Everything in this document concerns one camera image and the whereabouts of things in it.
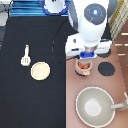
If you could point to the black burner front right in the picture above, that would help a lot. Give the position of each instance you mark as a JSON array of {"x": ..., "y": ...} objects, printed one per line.
[{"x": 106, "y": 69}]

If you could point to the pink small pot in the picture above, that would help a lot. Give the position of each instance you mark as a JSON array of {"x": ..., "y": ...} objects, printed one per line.
[{"x": 83, "y": 67}]

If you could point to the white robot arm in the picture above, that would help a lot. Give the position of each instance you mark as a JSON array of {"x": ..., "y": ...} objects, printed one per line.
[{"x": 89, "y": 19}]

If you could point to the pink stove top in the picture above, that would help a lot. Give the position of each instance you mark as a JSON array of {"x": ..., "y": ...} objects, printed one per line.
[{"x": 114, "y": 85}]

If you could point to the cream slotted spatula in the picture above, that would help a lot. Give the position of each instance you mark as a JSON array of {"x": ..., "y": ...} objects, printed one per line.
[{"x": 26, "y": 60}]

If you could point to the white gripper body blue ring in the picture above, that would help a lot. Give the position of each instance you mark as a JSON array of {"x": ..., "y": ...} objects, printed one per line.
[{"x": 75, "y": 48}]

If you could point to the cream round plate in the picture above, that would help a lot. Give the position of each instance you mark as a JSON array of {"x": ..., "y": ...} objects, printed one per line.
[{"x": 40, "y": 71}]

